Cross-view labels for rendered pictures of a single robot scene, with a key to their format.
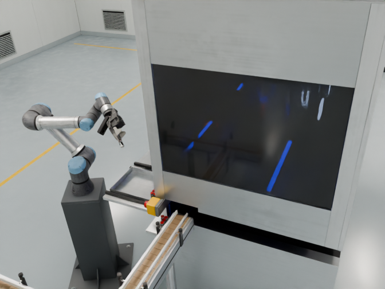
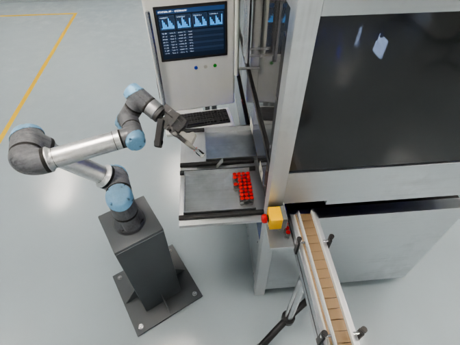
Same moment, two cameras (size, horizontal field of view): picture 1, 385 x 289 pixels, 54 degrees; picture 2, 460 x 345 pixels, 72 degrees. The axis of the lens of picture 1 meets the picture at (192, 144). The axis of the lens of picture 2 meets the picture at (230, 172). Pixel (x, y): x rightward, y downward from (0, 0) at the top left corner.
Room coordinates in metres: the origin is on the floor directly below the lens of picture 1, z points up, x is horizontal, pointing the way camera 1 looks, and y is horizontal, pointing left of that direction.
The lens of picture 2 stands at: (1.06, 0.79, 2.13)
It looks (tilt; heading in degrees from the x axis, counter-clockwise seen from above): 48 degrees down; 329
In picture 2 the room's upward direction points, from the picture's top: straight up
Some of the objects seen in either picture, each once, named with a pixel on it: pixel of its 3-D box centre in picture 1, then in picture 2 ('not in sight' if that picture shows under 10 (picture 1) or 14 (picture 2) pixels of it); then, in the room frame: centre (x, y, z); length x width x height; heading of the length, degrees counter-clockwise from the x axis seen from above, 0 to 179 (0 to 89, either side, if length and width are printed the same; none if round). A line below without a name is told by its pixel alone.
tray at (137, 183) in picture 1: (143, 184); (218, 190); (1.94, 0.32, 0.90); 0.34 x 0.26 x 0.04; 64
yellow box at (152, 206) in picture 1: (154, 206); (276, 218); (1.61, 0.22, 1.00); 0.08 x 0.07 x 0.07; 64
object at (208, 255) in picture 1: (279, 189); (302, 139); (2.38, -0.68, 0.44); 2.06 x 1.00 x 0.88; 154
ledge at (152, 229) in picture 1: (162, 227); (283, 235); (1.58, 0.19, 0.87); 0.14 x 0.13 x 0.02; 64
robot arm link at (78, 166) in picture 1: (78, 168); (120, 200); (2.08, 0.76, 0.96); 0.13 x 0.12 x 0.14; 171
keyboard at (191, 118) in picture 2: not in sight; (198, 118); (2.60, 0.10, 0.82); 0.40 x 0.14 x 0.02; 71
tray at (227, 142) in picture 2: not in sight; (235, 143); (2.19, 0.07, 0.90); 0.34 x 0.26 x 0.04; 64
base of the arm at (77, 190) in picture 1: (81, 183); (127, 216); (2.07, 0.76, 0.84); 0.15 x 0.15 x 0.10
